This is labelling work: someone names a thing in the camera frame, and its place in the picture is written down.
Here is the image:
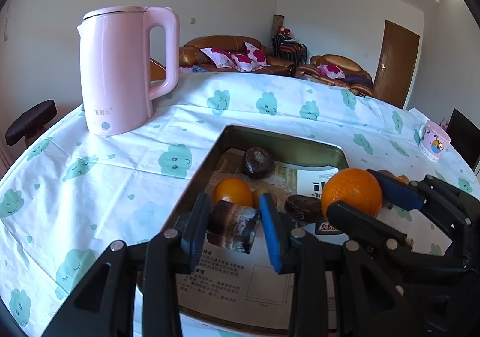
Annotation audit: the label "paper leaflet in tin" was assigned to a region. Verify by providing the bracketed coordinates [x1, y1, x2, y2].
[177, 149, 338, 329]

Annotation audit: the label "dark round stool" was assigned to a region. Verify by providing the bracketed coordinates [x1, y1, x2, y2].
[5, 100, 57, 147]

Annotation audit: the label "dark brown round fruit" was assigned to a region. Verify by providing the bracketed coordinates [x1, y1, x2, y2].
[241, 147, 275, 179]

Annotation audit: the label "brown wooden chair back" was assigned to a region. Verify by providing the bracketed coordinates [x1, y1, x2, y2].
[150, 58, 166, 81]

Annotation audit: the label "white tablecloth green clouds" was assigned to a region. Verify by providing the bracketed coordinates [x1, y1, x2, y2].
[1, 73, 479, 336]

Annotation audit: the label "small brown kiwi fruit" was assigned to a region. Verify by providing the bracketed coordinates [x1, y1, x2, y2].
[377, 170, 395, 178]

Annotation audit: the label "pink metal tin box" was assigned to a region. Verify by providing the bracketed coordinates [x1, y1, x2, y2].
[136, 124, 352, 337]

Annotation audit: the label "brown leather long sofa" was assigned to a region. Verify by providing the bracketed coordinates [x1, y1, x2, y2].
[180, 35, 295, 77]

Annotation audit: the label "black television screen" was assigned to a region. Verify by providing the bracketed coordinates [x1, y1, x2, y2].
[447, 108, 480, 170]

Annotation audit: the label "stacked dark chairs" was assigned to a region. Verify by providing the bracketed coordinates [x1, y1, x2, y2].
[271, 14, 308, 65]

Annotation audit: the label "large orange mandarin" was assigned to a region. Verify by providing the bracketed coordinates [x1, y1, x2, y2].
[320, 168, 383, 218]

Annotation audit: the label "pink cartoon mug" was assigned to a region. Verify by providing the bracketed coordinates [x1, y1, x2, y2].
[418, 120, 451, 162]

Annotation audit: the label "brown leather armchair sofa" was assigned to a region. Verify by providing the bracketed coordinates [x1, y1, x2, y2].
[295, 54, 374, 97]

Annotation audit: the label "pink electric kettle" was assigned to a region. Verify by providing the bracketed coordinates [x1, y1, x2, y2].
[77, 6, 180, 136]

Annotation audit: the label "small orange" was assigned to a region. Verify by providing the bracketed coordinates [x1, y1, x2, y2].
[394, 175, 409, 184]

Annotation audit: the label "brown wooden door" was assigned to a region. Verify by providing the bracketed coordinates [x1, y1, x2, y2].
[373, 20, 420, 108]

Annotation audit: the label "sugarcane piece striped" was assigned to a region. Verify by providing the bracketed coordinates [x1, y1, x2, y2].
[207, 200, 260, 254]

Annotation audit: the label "dark brown date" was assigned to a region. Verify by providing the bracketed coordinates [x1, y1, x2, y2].
[284, 195, 323, 227]

